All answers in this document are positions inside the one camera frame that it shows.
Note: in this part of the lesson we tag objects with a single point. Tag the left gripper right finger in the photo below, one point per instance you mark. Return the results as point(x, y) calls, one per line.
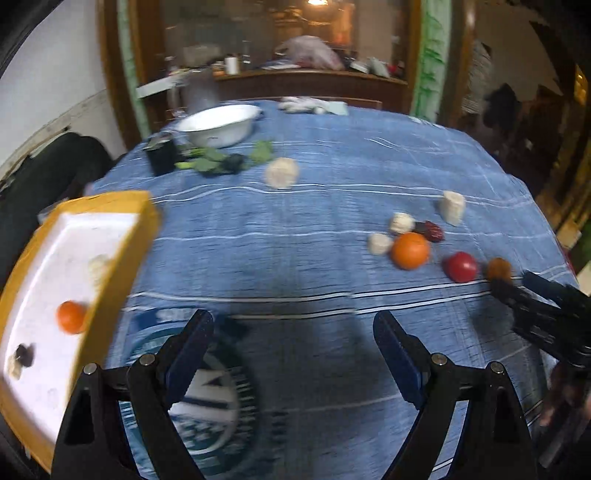
point(495, 442)

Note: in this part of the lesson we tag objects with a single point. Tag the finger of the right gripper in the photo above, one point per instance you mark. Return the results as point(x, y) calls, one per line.
point(561, 295)
point(523, 304)

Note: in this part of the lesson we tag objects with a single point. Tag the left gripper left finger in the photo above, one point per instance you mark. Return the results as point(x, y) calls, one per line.
point(92, 442)

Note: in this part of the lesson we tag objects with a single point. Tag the small orange tangerine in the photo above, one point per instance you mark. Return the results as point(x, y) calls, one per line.
point(499, 269)

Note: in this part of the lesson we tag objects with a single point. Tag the large orange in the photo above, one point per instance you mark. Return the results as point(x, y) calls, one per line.
point(410, 251)

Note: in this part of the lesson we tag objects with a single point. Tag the beige round cake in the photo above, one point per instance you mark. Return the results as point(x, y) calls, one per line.
point(379, 243)

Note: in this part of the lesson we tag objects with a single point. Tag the person's right hand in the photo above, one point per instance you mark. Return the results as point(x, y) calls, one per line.
point(565, 387)

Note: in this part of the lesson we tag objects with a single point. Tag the orange in tray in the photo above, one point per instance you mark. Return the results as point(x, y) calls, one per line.
point(70, 316)

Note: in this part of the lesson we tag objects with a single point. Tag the red date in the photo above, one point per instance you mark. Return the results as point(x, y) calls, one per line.
point(431, 231)

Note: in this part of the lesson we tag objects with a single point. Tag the white corn piece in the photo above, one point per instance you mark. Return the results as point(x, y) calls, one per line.
point(452, 207)

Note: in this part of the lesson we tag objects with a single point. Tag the dark plum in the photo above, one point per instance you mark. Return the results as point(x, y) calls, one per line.
point(24, 355)

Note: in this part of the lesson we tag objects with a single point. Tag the beige cake in tray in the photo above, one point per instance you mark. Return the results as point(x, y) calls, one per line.
point(98, 267)

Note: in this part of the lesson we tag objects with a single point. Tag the yellow tray white lining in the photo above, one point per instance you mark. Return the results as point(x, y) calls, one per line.
point(53, 269)

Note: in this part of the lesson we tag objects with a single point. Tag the white lump in tray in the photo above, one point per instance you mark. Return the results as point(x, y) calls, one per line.
point(14, 368)

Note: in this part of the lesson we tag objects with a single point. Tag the white food cube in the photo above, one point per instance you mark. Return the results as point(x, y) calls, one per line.
point(402, 223)

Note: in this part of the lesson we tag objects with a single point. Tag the blue plaid tablecloth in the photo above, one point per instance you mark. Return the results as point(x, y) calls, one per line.
point(293, 385)

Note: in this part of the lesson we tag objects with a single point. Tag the green leafy vegetable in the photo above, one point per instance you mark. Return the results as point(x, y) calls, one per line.
point(210, 162)

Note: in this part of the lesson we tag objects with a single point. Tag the black sofa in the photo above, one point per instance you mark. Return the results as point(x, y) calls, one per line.
point(60, 171)

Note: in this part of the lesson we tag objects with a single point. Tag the black small box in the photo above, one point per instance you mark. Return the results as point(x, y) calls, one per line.
point(161, 153)

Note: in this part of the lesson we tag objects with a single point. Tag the wooden cabinet counter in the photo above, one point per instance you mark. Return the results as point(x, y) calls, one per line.
point(357, 89)

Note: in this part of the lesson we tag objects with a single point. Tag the round white bun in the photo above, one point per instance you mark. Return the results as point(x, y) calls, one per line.
point(281, 173)

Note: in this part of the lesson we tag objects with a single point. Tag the white enamel basin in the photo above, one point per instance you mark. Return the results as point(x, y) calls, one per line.
point(221, 126)

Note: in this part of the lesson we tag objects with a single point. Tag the glass mug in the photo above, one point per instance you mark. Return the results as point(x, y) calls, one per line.
point(192, 91)

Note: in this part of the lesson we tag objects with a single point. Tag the white gloves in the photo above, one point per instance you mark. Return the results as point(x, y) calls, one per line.
point(312, 105)

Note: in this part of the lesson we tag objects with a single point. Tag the pink plastic bag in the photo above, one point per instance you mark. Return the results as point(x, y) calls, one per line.
point(310, 52)

